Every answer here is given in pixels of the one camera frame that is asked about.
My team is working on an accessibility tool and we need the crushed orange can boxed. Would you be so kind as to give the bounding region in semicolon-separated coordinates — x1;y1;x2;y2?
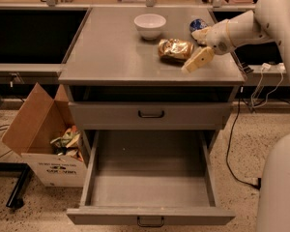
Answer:
158;39;194;61

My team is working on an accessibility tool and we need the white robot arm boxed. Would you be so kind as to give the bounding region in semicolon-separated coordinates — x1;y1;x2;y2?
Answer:
182;0;290;232

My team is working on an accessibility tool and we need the closed grey top drawer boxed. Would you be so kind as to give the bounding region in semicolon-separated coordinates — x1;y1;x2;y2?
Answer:
69;101;231;131

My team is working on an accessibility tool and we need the white power strip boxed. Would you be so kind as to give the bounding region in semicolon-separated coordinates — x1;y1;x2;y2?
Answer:
277;63;286;73

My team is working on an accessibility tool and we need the white ceramic bowl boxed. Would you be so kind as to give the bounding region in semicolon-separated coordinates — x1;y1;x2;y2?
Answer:
134;14;166;40

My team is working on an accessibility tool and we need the black floor cable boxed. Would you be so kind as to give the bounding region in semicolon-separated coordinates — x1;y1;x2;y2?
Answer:
225;97;260;190

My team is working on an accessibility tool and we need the open grey middle drawer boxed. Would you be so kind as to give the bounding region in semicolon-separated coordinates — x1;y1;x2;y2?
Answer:
67;130;235;227

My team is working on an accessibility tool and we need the cardboard box with trash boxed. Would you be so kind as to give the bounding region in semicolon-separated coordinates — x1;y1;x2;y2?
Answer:
2;83;87;188

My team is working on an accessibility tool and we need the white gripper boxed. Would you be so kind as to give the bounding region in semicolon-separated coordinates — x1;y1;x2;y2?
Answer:
181;19;236;73

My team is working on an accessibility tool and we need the black table leg base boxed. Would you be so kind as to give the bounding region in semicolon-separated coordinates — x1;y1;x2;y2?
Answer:
0;162;31;210

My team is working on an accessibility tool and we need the grey drawer cabinet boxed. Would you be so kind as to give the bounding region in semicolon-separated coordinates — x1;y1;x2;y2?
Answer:
58;6;246;153

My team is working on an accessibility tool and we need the blue soda can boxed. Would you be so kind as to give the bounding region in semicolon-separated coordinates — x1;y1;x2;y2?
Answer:
189;18;208;32

